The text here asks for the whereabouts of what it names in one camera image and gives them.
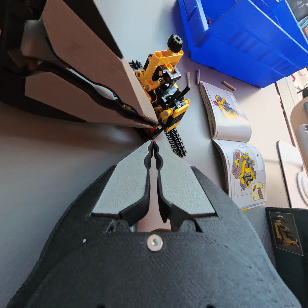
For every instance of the white stand base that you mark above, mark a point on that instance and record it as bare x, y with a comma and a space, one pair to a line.
288, 158

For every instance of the yellow black lego bulldozer model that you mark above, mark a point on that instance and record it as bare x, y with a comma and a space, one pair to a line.
173, 115

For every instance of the lego instruction booklet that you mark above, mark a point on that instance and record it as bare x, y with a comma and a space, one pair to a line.
231, 130

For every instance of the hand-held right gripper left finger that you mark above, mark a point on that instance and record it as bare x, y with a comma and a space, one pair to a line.
125, 190

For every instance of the blue plastic storage bin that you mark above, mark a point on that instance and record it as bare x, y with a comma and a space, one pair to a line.
240, 53

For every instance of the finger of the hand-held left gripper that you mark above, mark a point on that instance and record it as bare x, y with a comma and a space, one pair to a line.
60, 96
84, 53

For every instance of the brown lego axle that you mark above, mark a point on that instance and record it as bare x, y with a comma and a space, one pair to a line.
198, 76
228, 86
188, 79

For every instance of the black lego set box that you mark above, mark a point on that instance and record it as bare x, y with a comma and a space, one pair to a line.
288, 272

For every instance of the white sheet holder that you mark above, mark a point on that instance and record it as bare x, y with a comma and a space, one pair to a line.
303, 139

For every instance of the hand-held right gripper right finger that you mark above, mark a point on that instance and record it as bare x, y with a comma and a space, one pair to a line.
185, 190

